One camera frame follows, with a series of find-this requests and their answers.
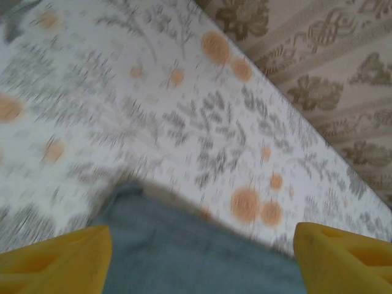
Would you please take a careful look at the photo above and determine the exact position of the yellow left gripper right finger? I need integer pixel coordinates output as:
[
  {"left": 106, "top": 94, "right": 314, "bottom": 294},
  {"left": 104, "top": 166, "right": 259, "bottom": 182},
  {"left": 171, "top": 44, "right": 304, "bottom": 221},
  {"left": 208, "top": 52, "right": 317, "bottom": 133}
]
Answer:
[{"left": 293, "top": 222, "right": 392, "bottom": 294}]

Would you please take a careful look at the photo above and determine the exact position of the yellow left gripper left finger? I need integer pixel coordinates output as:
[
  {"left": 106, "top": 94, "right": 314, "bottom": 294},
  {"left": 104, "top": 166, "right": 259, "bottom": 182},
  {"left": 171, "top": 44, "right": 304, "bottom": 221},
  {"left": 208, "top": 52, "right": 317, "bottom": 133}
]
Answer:
[{"left": 0, "top": 225, "right": 113, "bottom": 294}]

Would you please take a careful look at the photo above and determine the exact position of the floral table cloth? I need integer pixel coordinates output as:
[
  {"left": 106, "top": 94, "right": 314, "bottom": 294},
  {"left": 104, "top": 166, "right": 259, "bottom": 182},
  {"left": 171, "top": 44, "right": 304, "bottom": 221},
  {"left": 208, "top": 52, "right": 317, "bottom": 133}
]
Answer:
[{"left": 0, "top": 0, "right": 392, "bottom": 264}]

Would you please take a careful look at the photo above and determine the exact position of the blue-grey t-shirt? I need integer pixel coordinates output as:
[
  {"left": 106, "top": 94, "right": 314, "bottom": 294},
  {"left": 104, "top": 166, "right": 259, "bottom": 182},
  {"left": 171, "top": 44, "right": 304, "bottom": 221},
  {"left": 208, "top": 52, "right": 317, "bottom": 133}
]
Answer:
[{"left": 100, "top": 183, "right": 309, "bottom": 294}]

